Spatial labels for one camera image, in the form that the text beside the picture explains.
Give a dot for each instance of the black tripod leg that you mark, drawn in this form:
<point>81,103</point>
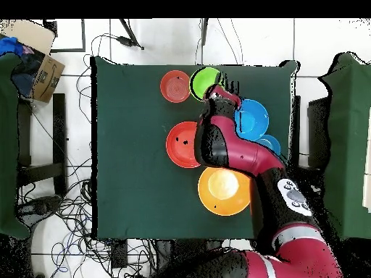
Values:
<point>130,32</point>
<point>204,29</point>

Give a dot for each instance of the small blue plastic bowl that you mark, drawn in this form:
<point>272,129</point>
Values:
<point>274,143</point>

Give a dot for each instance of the green plastic bowl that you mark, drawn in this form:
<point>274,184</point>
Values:
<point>204,79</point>

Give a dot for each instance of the large orange plastic bowl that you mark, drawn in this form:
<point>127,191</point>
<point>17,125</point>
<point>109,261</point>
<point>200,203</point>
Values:
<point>223,191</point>

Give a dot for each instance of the large blue plastic bowl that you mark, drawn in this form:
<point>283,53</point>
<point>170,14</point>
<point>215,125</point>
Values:
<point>255,118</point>

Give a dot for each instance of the green cloth covered table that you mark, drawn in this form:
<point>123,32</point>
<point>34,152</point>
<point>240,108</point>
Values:
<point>7,144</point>
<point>350,130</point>

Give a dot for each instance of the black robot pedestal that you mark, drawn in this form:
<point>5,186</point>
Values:
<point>179,249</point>

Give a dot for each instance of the black rounded floor base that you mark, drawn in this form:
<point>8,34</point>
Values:
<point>40,207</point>

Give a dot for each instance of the black metal frame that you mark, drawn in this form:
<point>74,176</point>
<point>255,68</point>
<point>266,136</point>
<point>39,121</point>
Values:
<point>83,34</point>

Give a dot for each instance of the black chair frame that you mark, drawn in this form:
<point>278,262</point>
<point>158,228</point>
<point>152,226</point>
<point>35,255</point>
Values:
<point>59,130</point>

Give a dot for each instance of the dark green table cloth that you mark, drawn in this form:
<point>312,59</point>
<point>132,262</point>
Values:
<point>130,173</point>

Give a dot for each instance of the brown cardboard box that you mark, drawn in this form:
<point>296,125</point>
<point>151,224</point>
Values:
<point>47,78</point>

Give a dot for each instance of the small black power box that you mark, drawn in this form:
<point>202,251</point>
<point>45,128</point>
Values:
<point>119,253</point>

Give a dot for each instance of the small orange-red ringed bowl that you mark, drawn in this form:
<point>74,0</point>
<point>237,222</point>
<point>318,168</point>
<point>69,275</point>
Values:
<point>175,87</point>

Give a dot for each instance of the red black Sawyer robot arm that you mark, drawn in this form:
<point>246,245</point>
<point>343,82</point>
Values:
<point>246,153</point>

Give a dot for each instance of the blue cloth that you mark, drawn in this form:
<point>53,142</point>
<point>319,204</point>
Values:
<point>10,45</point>

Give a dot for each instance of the wide orange-red shallow bowl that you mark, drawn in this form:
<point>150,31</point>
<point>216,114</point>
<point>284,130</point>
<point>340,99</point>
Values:
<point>181,147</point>

